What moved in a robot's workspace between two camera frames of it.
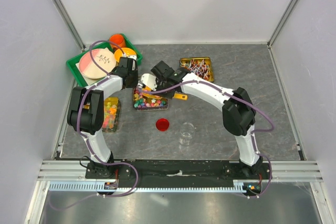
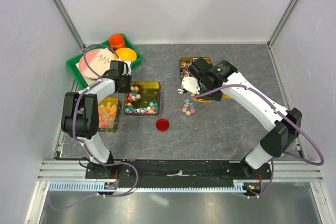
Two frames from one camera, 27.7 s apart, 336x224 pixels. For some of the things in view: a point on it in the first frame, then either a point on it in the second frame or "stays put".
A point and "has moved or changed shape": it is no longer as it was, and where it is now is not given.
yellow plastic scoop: (179, 96) → (202, 100)
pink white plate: (103, 58) stays put
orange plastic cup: (118, 39) stays put
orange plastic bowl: (127, 51) stays put
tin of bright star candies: (111, 114) stays put
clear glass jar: (187, 129) → (188, 107)
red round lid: (162, 124) stays put
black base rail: (177, 172) stays put
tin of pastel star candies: (145, 102) has moved or changed shape
